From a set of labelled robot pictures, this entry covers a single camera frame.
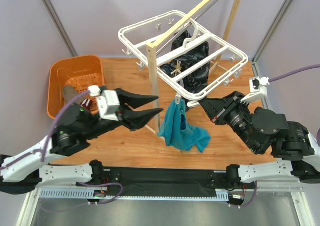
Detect grey maroon striped sock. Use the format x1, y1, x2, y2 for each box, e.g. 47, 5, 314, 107
62, 85, 93, 110

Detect dark patterned shorts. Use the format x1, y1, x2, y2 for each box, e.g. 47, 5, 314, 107
160, 41, 211, 93

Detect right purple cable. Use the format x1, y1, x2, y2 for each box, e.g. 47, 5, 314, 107
267, 63, 320, 146

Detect orange laundry basket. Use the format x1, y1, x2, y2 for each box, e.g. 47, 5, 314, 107
47, 55, 105, 119

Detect wooden drying rack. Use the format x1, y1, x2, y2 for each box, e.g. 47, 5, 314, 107
146, 0, 241, 94

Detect teal cloth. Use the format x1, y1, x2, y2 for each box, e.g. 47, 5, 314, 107
157, 99, 211, 153

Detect black base cloth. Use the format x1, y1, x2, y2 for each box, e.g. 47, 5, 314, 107
104, 167, 215, 195

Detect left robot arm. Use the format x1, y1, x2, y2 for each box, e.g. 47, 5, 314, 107
0, 85, 163, 195

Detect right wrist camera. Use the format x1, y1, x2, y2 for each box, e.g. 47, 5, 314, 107
241, 76, 270, 104

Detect slotted cable duct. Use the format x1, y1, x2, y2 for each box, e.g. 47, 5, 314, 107
39, 187, 229, 202

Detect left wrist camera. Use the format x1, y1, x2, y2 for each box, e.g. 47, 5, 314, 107
88, 85, 121, 121

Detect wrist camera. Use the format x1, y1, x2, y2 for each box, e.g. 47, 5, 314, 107
88, 85, 121, 121
241, 76, 270, 104

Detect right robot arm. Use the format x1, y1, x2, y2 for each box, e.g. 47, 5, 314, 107
199, 91, 320, 185

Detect white clip hanger frame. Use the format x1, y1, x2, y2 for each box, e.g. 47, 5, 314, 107
118, 10, 249, 108

